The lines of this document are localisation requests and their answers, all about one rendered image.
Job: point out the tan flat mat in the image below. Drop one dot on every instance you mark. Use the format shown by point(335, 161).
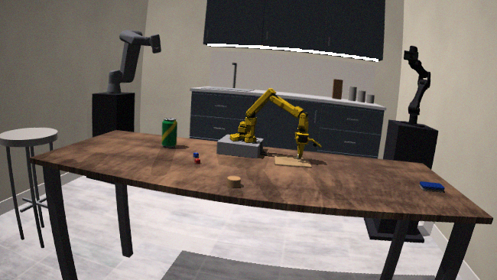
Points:
point(291, 161)

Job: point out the tan short cylinder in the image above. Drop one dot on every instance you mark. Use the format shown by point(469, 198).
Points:
point(233, 181)

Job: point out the green soda can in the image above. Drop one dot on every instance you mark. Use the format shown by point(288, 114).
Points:
point(169, 132)

